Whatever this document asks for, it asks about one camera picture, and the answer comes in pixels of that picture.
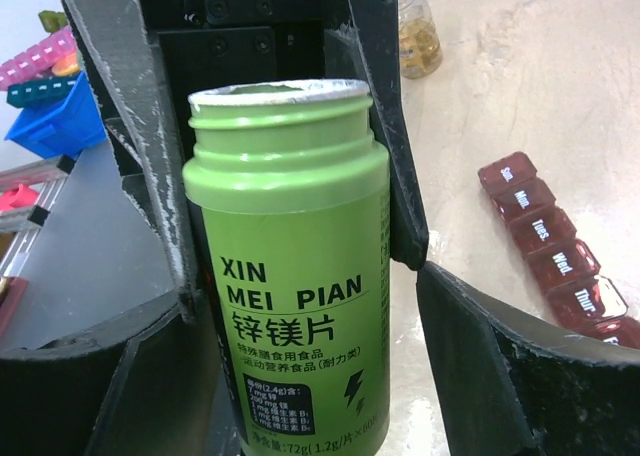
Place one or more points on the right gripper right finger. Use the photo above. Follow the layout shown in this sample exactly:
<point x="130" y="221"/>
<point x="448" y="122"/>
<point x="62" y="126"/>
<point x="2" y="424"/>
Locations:
<point x="509" y="383"/>

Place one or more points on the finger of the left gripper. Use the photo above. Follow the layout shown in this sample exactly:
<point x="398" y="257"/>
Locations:
<point x="361" y="42"/>

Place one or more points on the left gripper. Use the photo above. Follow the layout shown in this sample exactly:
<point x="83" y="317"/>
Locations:
<point x="197" y="45"/>

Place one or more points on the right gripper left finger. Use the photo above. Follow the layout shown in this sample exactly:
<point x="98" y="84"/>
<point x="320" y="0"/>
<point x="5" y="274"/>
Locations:
<point x="141" y="383"/>

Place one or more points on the red weekly pill organizer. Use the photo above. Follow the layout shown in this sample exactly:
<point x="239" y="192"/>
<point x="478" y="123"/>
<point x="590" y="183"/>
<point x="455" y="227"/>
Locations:
<point x="567" y="273"/>

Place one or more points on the green pill bottle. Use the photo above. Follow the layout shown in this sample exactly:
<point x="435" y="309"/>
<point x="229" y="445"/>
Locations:
<point x="294" y="192"/>

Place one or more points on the clear amber pill jar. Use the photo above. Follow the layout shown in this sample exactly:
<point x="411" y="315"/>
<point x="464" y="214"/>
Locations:
<point x="420" y="52"/>

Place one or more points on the pink pill organizer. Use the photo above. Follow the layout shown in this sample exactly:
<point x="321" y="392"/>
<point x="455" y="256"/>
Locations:
<point x="38" y="58"/>

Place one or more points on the teal pill organizer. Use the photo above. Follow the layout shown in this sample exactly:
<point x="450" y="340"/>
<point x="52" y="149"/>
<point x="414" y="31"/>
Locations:
<point x="40" y="91"/>

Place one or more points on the blue plastic bin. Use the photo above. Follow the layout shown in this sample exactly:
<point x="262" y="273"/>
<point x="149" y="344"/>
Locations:
<point x="65" y="127"/>

